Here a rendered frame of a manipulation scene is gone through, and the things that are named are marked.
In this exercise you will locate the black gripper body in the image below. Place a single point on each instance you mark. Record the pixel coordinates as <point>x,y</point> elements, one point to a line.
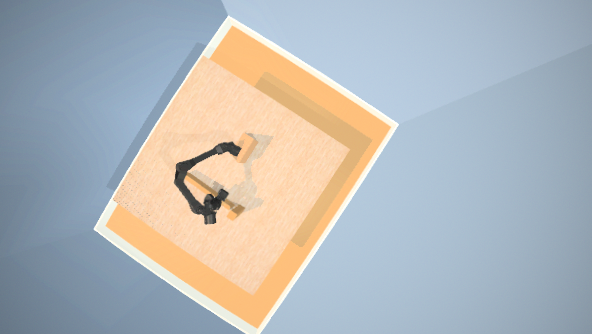
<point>222,194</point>

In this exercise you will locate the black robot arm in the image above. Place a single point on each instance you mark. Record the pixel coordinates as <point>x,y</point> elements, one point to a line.
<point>196,206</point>

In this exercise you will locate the wooden post with slot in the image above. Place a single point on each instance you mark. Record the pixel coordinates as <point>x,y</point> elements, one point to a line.
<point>236,212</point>

